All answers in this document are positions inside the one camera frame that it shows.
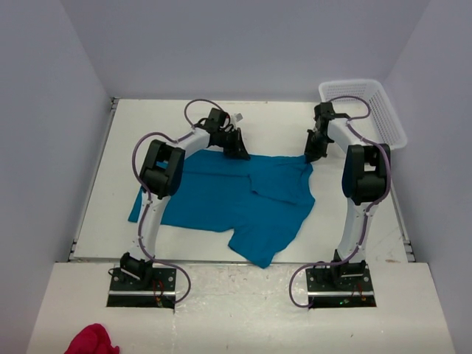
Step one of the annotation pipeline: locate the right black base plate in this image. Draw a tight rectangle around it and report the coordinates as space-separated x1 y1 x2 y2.
305 261 377 309

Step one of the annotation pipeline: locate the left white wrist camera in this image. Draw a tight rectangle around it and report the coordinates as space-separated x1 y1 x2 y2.
231 113 243 122

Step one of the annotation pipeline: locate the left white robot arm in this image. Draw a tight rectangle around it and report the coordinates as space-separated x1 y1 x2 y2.
120 108 249 290

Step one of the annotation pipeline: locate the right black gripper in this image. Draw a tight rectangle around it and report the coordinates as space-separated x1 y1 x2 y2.
305 130 333 165

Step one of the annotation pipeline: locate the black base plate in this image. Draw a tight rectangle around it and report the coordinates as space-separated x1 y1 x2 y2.
106 267 176 310
305 261 377 309

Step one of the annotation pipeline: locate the white plastic basket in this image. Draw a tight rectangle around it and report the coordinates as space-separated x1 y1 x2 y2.
319 79 407 150

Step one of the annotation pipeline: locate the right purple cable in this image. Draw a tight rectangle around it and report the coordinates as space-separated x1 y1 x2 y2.
289 95 392 309

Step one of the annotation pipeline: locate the red t shirt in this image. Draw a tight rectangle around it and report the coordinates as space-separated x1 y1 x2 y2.
64 324 120 354

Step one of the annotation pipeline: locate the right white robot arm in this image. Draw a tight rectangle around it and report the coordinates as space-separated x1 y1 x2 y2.
304 102 391 290

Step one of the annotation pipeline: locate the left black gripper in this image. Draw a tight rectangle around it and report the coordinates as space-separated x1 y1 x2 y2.
215 128 249 160

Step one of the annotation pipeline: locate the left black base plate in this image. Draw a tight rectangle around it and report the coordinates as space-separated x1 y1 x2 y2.
106 267 176 310

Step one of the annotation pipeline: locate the blue t shirt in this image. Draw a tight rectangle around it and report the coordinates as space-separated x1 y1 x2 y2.
127 149 316 269

